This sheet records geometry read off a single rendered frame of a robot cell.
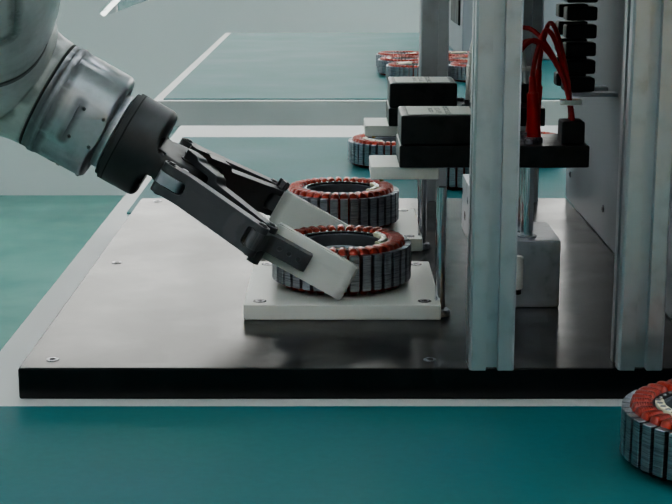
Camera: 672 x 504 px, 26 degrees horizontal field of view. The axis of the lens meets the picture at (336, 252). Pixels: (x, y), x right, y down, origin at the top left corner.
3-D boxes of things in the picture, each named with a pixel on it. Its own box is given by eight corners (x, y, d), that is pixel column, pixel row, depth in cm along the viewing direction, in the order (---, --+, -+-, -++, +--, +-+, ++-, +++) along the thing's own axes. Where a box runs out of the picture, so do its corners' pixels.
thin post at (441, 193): (429, 317, 111) (431, 188, 109) (428, 312, 113) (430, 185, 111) (450, 317, 111) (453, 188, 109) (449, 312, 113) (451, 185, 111)
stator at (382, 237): (269, 298, 112) (269, 251, 111) (274, 265, 123) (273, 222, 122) (415, 298, 112) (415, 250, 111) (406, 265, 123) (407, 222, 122)
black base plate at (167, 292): (18, 399, 99) (17, 367, 98) (142, 217, 161) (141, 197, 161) (711, 399, 99) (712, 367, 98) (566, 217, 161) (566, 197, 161)
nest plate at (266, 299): (243, 320, 110) (243, 304, 110) (254, 274, 125) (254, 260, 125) (441, 320, 110) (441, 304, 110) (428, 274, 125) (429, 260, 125)
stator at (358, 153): (397, 155, 205) (397, 128, 204) (448, 165, 196) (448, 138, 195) (332, 162, 198) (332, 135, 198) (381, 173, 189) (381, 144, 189)
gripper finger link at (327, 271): (279, 220, 110) (278, 222, 109) (359, 265, 111) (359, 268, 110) (259, 254, 111) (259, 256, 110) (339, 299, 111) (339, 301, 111)
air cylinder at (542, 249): (494, 307, 114) (495, 238, 113) (484, 285, 121) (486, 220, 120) (558, 307, 114) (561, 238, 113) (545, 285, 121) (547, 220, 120)
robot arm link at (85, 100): (10, 154, 111) (79, 192, 111) (65, 49, 109) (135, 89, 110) (35, 137, 120) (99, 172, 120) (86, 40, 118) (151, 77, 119)
